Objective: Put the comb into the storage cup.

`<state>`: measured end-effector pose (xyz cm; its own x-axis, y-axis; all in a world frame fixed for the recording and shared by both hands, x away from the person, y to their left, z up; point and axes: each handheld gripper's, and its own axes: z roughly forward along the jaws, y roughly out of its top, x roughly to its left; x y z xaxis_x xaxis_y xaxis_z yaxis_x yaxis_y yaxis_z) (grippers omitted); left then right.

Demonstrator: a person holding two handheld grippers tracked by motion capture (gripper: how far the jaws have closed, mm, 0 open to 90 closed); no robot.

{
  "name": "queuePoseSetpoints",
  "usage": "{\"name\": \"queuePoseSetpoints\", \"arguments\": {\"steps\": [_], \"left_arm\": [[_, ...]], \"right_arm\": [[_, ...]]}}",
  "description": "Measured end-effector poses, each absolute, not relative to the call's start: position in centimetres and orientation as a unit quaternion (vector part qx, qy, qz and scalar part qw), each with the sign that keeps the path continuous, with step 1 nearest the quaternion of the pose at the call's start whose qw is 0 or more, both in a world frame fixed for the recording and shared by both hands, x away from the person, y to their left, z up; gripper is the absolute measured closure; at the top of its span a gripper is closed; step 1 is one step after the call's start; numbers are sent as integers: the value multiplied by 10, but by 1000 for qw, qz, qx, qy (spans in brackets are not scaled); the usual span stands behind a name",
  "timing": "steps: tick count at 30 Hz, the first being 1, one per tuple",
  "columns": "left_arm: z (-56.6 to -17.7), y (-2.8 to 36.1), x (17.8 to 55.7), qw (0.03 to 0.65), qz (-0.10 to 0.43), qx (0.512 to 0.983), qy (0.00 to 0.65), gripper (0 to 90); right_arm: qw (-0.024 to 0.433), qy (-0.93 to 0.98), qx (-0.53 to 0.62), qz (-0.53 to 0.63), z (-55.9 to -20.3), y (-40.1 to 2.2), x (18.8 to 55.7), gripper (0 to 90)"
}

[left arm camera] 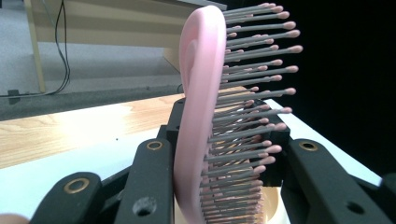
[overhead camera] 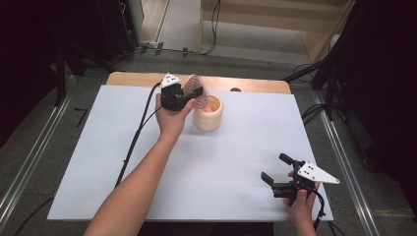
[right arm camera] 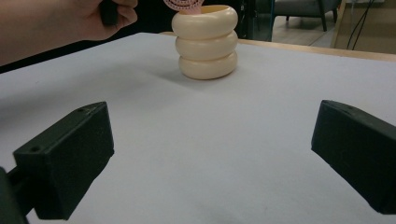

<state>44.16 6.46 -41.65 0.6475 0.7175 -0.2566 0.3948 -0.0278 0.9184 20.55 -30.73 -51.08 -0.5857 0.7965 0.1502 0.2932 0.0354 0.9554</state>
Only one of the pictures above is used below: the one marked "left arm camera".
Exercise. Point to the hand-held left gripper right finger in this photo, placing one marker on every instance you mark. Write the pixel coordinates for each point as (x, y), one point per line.
(317, 180)

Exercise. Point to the light wooden furniture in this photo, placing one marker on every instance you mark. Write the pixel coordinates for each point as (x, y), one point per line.
(124, 28)

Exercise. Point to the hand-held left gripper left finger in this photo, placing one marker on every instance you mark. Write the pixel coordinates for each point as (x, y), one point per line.
(149, 180)

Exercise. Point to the pink hairbrush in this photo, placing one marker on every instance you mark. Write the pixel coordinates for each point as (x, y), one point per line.
(199, 93)

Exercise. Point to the white table cover sheet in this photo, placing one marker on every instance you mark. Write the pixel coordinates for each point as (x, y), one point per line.
(62, 177)

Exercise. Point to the black curtain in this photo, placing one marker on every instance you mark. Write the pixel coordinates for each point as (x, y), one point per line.
(348, 77)

